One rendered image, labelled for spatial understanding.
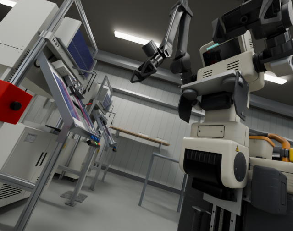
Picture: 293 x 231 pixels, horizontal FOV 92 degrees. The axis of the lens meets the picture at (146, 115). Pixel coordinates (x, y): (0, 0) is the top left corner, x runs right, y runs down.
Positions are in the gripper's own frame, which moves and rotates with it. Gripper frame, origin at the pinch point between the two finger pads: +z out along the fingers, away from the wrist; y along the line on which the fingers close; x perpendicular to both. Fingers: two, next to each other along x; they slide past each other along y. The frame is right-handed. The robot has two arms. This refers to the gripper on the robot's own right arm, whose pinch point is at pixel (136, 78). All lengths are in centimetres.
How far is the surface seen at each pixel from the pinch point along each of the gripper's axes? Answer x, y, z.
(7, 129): -25, -76, 56
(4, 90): -30, -23, 40
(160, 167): 272, -303, -90
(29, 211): 20, -54, 77
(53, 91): -28, -67, 19
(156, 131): 194, -323, -169
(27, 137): -14, -77, 52
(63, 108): -13, -61, 23
